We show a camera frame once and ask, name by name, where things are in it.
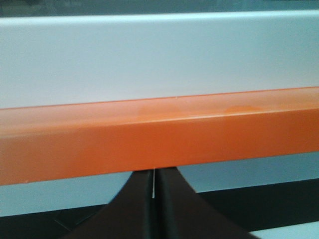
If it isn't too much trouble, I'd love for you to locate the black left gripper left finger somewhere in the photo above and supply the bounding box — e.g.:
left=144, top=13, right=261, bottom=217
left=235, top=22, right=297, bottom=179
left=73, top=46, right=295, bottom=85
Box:
left=63, top=170, right=154, bottom=239

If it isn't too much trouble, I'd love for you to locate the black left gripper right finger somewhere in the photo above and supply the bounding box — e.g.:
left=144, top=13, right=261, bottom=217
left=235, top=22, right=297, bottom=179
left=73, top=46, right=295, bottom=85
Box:
left=155, top=167, right=252, bottom=239

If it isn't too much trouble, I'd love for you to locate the fume hood glass sash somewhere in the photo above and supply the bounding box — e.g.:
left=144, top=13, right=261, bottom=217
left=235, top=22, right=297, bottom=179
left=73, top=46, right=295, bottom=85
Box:
left=0, top=0, right=319, bottom=215

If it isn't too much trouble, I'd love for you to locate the orange sash handle bar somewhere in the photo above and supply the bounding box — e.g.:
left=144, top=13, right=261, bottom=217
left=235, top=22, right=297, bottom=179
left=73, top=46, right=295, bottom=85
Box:
left=0, top=87, right=319, bottom=185

